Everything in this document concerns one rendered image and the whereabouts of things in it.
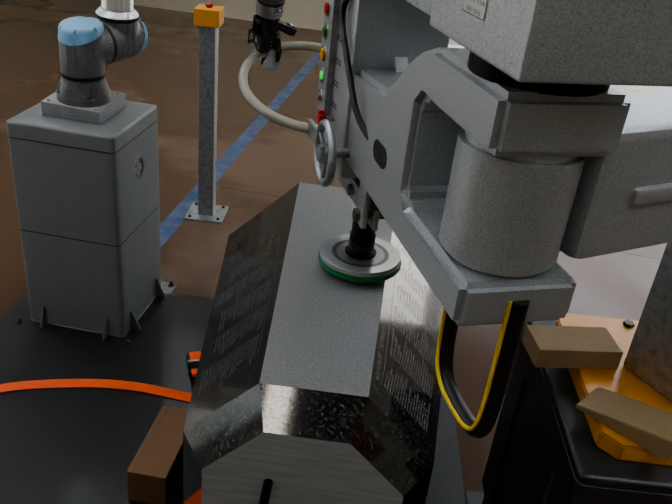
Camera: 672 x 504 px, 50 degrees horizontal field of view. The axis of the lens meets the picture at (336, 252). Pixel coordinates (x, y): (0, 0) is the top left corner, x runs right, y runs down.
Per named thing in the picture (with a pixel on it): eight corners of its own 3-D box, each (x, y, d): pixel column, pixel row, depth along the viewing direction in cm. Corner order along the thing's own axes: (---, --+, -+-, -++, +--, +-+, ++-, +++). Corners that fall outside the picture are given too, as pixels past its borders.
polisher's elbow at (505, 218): (505, 217, 128) (530, 111, 119) (581, 270, 114) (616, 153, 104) (415, 230, 120) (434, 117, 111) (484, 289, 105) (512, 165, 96)
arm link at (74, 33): (50, 70, 253) (46, 19, 244) (86, 59, 266) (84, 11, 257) (82, 81, 248) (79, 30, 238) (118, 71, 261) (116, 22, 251)
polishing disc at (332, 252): (400, 281, 181) (401, 277, 181) (316, 272, 181) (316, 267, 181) (399, 242, 200) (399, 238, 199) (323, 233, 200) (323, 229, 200)
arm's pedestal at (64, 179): (11, 327, 286) (-19, 122, 245) (73, 267, 329) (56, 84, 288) (130, 350, 281) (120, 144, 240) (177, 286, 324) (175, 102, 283)
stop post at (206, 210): (228, 207, 398) (234, 4, 346) (221, 223, 381) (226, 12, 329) (192, 203, 399) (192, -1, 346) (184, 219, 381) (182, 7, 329)
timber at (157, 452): (163, 431, 242) (162, 404, 236) (198, 438, 241) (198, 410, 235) (127, 500, 216) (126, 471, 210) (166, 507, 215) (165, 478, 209)
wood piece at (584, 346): (599, 343, 176) (605, 327, 173) (617, 369, 167) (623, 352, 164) (521, 341, 174) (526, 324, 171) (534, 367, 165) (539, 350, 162)
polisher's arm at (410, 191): (554, 375, 120) (642, 86, 96) (425, 386, 114) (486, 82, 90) (409, 191, 182) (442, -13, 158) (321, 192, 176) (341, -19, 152)
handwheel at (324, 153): (366, 197, 160) (375, 133, 153) (323, 198, 157) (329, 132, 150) (349, 170, 172) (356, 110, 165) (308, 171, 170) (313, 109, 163)
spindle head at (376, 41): (450, 219, 160) (490, 12, 139) (355, 222, 155) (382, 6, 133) (399, 158, 190) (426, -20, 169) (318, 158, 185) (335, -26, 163)
